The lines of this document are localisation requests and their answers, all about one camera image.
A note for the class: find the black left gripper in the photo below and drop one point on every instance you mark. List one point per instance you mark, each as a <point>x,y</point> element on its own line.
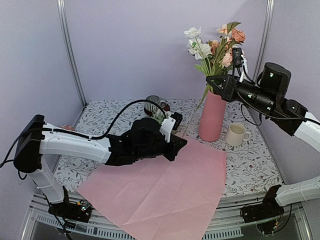
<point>176,146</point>

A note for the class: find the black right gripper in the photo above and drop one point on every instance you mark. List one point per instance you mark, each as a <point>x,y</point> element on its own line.
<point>227,91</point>

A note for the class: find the peach rose flower stem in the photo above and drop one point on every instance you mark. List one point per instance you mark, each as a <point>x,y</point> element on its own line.
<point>227,59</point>

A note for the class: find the green leafy white stem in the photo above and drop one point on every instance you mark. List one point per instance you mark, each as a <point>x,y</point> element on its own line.
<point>159,116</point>

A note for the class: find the dusty orange rose stem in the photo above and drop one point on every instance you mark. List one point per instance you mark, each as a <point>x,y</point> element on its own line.
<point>230,37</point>

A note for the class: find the white blossom flower stem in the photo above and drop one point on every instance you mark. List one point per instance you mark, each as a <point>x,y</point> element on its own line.
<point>200,50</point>

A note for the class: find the pink wrapping paper sheet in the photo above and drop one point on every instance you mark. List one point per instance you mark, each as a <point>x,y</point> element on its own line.
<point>195,178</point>

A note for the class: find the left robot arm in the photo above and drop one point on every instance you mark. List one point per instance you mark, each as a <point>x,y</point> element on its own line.
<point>39,139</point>

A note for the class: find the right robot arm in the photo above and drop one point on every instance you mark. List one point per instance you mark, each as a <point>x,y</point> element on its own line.
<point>304,126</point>

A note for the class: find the tall pink vase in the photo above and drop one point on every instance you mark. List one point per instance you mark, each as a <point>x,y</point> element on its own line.
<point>211,121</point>

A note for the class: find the dark red saucer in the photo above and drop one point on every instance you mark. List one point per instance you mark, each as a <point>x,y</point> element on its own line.
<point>165,106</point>

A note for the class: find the striped ceramic cup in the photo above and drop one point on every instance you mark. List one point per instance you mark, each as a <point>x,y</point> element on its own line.
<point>149,107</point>

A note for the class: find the white coffee mug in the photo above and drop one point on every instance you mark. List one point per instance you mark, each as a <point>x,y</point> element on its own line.
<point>237,134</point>

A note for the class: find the floral patterned tablecloth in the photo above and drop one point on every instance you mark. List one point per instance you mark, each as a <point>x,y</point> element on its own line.
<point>250,167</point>

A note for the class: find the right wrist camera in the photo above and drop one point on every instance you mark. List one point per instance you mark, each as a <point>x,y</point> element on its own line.
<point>240,63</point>

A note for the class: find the right aluminium frame post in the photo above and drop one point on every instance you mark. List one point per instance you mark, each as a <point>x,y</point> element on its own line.
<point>258,23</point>

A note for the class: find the aluminium frame post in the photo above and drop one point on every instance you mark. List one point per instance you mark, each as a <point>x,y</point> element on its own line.
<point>62,13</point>
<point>258,23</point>

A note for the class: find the aluminium front rail base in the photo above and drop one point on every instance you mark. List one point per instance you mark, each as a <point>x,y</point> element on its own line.
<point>235,218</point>

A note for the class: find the left aluminium frame post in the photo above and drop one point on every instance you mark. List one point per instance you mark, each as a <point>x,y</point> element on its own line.
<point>62,13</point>

